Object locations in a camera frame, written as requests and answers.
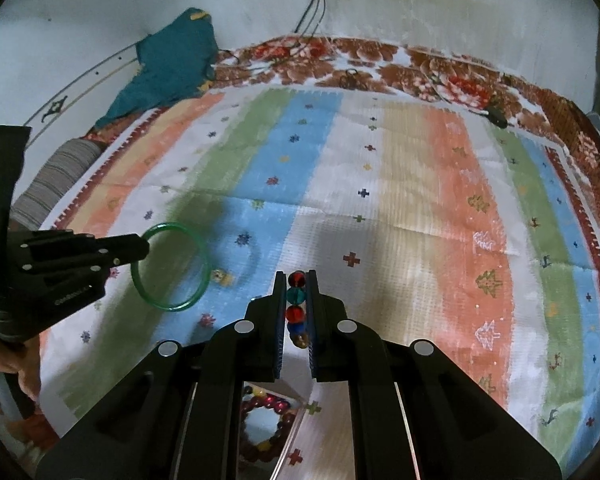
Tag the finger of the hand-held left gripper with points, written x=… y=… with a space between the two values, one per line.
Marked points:
x=80 y=262
x=80 y=242

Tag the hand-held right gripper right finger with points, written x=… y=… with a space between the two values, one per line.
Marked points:
x=314 y=340

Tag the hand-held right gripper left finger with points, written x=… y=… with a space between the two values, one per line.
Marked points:
x=280 y=330

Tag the silver metal tin box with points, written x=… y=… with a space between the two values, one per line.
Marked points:
x=265 y=430

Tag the green bangle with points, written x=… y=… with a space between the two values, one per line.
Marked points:
x=177 y=306

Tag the person's left hand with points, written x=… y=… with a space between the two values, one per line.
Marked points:
x=20 y=365

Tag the grey striped pillow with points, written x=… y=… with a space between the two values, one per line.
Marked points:
x=50 y=180

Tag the striped pastel mat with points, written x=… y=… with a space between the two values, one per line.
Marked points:
x=380 y=260

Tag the teal cloth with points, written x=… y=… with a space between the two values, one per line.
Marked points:
x=175 y=60

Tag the small black object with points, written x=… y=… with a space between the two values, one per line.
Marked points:
x=497 y=119

